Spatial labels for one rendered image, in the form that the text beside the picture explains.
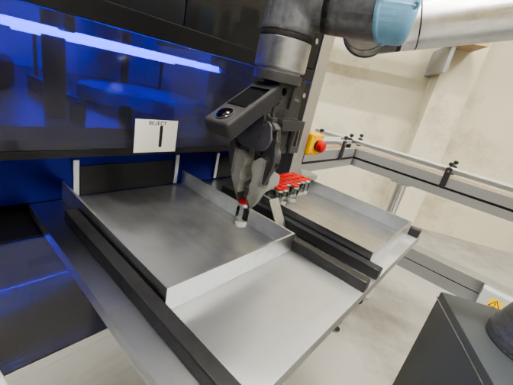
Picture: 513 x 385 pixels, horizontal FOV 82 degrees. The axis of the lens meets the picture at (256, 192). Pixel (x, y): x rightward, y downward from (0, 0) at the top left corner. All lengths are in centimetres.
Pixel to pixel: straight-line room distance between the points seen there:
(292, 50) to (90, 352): 70
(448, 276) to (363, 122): 215
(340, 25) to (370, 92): 302
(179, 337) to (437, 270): 146
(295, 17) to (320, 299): 38
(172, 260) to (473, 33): 55
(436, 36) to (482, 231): 359
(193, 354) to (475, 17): 56
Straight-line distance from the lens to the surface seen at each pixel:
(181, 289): 38
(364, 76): 345
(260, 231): 58
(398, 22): 43
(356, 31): 44
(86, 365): 81
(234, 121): 38
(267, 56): 44
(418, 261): 169
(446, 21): 57
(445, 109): 332
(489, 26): 58
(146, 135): 57
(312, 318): 43
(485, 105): 373
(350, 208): 85
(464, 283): 168
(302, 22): 44
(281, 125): 45
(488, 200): 155
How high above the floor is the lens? 115
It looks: 20 degrees down
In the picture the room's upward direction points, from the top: 12 degrees clockwise
